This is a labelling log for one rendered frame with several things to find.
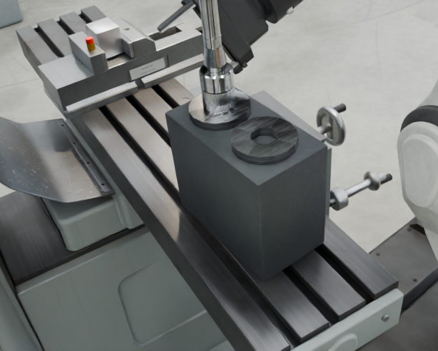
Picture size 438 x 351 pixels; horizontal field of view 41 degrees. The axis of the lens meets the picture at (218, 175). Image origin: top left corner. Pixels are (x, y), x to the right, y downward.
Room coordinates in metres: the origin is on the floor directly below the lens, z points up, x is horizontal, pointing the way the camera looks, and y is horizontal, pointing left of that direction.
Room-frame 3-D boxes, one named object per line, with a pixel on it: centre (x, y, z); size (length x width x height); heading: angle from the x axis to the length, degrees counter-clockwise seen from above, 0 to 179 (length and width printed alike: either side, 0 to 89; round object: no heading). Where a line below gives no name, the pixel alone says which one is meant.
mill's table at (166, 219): (1.00, 0.13, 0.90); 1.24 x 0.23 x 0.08; 26
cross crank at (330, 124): (1.27, -0.29, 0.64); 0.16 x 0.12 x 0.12; 116
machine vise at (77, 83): (1.17, 0.18, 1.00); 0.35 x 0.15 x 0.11; 118
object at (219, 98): (0.70, -0.01, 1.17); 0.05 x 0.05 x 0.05
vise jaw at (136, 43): (1.18, 0.15, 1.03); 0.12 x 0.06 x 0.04; 28
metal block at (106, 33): (1.15, 0.20, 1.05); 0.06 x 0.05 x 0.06; 28
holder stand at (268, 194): (0.66, -0.04, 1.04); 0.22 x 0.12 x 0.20; 32
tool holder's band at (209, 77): (0.70, -0.01, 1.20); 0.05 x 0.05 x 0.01
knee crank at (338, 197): (1.16, -0.38, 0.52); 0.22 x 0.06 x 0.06; 116
